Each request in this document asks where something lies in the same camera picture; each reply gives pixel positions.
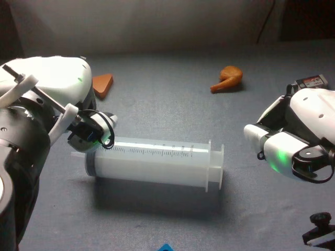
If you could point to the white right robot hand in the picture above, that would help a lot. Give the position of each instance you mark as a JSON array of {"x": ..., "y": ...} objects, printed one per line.
[{"x": 311, "y": 112}]

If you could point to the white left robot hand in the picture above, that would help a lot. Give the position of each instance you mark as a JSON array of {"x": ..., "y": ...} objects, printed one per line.
[{"x": 60, "y": 75}]

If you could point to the large clear plastic syringe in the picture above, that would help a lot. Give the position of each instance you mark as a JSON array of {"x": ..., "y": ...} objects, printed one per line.
[{"x": 146, "y": 167}]

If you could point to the red black white device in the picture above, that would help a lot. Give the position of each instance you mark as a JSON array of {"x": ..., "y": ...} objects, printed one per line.
[{"x": 312, "y": 81}]

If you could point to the orange triangle block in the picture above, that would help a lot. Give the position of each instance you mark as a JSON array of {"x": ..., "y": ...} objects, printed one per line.
[{"x": 103, "y": 85}]

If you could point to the brown toy chicken drumstick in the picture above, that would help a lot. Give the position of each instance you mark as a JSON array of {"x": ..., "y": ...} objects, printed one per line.
[{"x": 231, "y": 74}]

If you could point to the grey table cloth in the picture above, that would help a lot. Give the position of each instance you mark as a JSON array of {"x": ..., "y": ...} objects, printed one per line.
[{"x": 183, "y": 109}]

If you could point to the small blue block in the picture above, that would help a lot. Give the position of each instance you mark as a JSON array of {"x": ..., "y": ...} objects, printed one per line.
[{"x": 165, "y": 248}]

